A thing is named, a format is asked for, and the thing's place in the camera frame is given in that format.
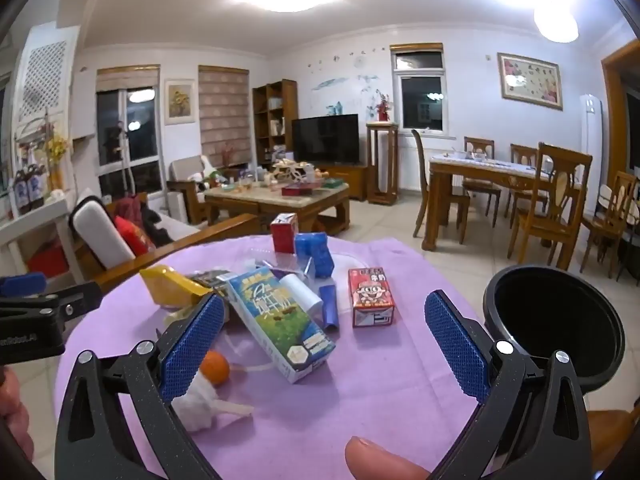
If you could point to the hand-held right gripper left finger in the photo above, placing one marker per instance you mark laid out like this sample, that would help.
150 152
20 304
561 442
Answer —
195 345

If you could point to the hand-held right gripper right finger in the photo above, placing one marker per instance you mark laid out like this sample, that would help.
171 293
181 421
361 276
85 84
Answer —
457 345

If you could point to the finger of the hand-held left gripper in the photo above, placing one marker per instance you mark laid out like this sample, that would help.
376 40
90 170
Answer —
60 297

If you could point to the black trash bin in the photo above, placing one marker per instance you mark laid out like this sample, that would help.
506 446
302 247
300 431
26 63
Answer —
550 325

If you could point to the person's left hand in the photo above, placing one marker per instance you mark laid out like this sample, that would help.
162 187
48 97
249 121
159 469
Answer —
12 410

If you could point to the person's right hand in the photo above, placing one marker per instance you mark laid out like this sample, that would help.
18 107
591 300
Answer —
380 462

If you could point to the orange fruit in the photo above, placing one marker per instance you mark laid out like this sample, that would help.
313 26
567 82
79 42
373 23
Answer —
217 367

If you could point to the white crumpled tissue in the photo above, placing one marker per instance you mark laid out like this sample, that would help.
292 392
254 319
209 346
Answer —
197 407

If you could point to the yellow plastic packet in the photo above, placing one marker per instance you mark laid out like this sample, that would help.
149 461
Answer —
170 285

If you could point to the dark snack packet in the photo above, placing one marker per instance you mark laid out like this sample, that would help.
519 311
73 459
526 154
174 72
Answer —
212 279

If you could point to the wooden sofa with white cushions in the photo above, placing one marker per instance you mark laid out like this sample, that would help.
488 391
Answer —
100 240

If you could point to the blue green milk carton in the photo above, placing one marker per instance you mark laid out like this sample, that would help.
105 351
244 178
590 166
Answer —
280 320

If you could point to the red cushion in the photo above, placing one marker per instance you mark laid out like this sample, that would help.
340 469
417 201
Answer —
134 235

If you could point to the small red milk carton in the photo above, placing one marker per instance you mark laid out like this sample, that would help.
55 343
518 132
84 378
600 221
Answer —
371 297

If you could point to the dark glass bottle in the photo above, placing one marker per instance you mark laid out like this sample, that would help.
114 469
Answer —
21 190
36 187

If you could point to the white plastic roll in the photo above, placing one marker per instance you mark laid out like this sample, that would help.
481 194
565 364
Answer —
302 292

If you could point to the small blue packet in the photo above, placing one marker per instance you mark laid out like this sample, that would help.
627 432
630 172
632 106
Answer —
329 307

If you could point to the purple tablecloth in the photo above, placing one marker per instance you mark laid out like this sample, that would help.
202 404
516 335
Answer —
320 410

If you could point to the red white carton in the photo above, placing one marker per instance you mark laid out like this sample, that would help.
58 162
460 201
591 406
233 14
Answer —
284 232

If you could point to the blue box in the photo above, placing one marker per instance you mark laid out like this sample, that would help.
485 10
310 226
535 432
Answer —
315 255

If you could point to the yellow artificial flowers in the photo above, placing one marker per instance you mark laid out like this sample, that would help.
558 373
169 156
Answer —
56 147

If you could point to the wooden dining chair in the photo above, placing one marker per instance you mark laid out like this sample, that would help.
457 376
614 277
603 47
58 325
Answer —
555 210
522 155
480 147
432 195
612 210

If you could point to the wooden coffee table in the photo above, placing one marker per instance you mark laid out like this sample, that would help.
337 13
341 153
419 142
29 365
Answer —
280 207

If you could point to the wooden armchair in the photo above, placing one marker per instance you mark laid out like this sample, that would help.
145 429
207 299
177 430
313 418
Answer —
187 180

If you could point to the wooden dining table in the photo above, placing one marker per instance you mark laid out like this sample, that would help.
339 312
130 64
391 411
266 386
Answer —
480 172

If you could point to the glass balcony door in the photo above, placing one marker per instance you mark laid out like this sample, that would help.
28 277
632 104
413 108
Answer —
132 135

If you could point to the wooden stool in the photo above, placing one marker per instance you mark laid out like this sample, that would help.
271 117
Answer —
610 440

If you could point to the flat red box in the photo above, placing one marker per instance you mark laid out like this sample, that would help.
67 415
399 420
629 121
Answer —
300 190

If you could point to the wooden television stand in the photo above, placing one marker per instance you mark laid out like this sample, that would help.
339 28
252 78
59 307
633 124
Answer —
350 180

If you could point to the tall wooden plant stand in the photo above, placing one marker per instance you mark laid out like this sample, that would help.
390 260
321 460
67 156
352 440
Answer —
382 160

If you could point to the white lattice cabinet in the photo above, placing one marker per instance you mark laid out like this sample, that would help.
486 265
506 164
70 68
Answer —
45 80

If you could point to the striped window blind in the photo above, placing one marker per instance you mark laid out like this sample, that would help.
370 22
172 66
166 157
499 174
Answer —
225 120

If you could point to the small framed sunflower picture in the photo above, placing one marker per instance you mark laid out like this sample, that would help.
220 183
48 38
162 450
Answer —
179 101

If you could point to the wooden bookshelf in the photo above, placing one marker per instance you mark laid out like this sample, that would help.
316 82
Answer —
275 120

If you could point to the black television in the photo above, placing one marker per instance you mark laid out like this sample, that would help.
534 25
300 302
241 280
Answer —
325 139

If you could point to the white standing air conditioner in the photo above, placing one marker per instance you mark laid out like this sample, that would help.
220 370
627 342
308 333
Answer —
591 135

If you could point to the red flower vase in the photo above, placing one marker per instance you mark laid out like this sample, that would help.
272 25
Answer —
383 107

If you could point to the white framed window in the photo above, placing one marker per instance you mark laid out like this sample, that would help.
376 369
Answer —
417 95

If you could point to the large framed flower picture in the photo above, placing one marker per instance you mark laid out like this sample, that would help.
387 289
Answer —
530 81

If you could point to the small round ceiling lamp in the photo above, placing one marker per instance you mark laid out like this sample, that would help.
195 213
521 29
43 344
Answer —
555 22

